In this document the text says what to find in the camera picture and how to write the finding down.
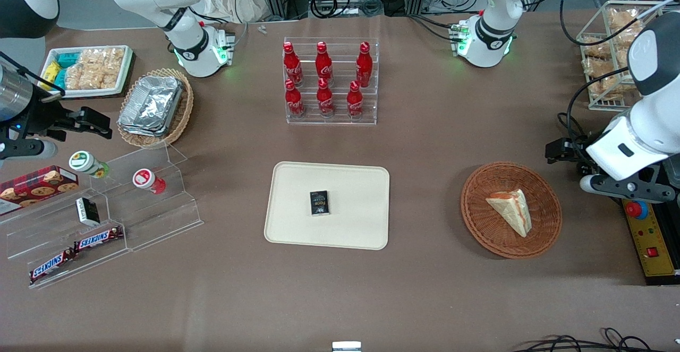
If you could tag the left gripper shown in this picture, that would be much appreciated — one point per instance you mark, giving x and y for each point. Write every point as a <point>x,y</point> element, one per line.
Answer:
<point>572,149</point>

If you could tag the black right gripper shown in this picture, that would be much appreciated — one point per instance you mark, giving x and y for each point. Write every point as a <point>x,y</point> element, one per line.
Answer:
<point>42,118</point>

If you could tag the triangular sandwich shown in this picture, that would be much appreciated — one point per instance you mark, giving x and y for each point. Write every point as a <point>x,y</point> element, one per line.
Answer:
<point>512,209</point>

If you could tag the white rectangular snack tray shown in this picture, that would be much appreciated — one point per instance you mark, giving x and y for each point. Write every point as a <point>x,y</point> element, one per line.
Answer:
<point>85,93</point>

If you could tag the light oval wicker basket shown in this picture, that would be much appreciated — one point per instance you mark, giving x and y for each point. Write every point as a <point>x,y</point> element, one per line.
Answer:
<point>183,113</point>

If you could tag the brown round wicker basket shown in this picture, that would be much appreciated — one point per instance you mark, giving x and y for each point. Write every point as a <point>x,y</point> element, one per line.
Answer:
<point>483,219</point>

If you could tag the beige plastic tray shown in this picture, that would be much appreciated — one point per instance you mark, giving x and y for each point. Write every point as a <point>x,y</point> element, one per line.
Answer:
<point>350,230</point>

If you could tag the green capped drink bottle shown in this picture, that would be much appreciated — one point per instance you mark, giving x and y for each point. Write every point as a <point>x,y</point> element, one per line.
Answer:
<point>85,162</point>

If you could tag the clear rice cracker pack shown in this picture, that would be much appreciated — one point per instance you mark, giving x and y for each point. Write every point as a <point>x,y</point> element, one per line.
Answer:
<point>93,68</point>
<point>114,65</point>
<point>75,77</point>

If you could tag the teal snack pack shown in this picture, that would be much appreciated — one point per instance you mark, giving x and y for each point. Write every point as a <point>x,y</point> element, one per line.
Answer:
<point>60,78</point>
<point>68,59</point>

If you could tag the yellow snack pack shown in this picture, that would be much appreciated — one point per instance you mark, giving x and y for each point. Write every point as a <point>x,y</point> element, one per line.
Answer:
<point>50,72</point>

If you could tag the stacked aluminium foil containers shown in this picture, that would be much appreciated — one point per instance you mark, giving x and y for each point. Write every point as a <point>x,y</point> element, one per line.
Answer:
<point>151,105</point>

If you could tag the red cookie box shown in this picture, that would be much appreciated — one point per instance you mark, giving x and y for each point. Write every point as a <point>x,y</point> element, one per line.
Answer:
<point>37,188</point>

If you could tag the red capped drink bottle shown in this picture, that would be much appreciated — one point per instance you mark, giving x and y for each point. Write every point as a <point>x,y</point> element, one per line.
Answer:
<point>146,179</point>

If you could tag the black and white small box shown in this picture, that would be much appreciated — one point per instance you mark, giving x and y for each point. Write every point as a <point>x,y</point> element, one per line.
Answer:
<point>87,211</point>

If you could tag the snickers chocolate bar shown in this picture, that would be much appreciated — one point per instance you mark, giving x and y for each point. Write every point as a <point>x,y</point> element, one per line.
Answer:
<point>98,238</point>
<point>52,265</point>

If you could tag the clear acrylic step display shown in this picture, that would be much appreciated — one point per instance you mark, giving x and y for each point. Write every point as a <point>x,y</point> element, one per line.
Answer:
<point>159,219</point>

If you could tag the black appliance base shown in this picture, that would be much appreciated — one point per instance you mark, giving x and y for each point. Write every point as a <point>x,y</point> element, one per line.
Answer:
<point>671,224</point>

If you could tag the yellow emergency stop box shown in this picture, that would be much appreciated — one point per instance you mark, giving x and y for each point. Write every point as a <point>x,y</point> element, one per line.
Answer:
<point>651,251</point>

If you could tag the small metal clip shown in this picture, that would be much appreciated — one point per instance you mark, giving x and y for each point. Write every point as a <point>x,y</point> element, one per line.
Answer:
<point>262,29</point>

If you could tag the red cola bottle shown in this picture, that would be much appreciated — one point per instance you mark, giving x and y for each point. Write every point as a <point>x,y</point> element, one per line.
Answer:
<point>323,65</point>
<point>364,68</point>
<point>324,100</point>
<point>355,102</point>
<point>294,102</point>
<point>292,68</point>

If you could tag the clear acrylic bottle rack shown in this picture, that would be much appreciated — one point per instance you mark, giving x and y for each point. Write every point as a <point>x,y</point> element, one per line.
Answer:
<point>340,118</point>

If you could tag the small white box edge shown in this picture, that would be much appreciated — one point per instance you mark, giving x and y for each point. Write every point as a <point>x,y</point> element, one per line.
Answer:
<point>346,346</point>

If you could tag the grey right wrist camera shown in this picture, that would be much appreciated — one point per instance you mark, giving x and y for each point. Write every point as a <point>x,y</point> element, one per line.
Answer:
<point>26,150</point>

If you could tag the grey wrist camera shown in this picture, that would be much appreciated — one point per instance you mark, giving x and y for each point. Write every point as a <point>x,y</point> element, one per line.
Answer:
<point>26,150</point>
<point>627,188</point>

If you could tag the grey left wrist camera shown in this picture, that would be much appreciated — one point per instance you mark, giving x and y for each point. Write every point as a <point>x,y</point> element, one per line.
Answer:
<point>627,188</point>

